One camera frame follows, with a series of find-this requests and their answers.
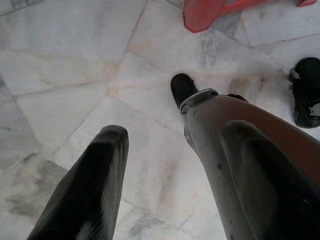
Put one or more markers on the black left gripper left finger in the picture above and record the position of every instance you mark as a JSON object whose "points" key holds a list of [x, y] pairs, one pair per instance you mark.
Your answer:
{"points": [[90, 190]]}

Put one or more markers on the red plastic stool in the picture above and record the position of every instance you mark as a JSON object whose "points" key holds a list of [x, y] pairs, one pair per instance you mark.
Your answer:
{"points": [[200, 17]]}

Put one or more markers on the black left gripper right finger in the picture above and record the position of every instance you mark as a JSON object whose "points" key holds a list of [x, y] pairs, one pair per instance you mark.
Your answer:
{"points": [[275, 200]]}

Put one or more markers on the silver robot right leg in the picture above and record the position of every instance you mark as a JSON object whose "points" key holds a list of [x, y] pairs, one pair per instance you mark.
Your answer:
{"points": [[307, 82]]}

